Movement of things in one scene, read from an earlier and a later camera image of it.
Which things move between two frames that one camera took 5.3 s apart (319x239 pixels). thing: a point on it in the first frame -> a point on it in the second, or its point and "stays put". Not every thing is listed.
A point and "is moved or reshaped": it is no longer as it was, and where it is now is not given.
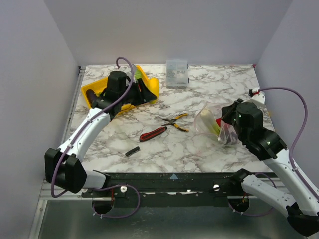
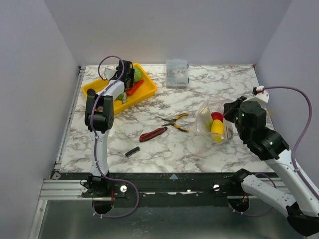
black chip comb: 132,151 stays put
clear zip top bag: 211,129 is moved or reshaped
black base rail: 172,189 stays put
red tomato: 219,121 -> 217,116
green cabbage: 137,74 stays put
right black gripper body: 229,113 stays put
